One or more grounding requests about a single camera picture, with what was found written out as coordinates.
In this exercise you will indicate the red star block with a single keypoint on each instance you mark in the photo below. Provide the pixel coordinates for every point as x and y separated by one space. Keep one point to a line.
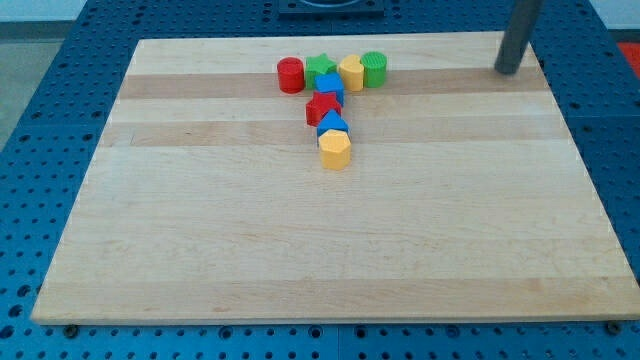
319 105

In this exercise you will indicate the green star block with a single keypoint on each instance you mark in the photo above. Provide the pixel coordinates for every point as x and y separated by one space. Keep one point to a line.
315 66

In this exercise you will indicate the yellow hexagon block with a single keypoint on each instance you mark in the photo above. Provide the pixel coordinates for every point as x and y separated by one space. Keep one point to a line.
335 149

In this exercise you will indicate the blue triangle block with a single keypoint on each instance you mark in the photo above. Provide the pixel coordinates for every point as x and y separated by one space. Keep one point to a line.
331 121

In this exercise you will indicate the blue cube block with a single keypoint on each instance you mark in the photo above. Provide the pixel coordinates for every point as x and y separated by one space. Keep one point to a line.
331 82

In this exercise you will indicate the yellow heart block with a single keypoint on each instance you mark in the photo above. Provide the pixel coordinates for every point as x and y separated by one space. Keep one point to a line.
351 72

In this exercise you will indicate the red cylinder block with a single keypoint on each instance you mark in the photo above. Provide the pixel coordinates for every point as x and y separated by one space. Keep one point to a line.
290 71

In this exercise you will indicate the green cylinder block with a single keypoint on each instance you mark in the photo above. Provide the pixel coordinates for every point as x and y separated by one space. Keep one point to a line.
375 69

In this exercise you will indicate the wooden board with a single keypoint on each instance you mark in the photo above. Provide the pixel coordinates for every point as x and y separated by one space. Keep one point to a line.
205 202

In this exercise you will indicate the grey cylindrical robot tool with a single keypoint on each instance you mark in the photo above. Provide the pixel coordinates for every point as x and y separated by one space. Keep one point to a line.
517 36

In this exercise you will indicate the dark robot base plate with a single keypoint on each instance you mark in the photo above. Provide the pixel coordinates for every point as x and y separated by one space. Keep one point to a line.
296 8

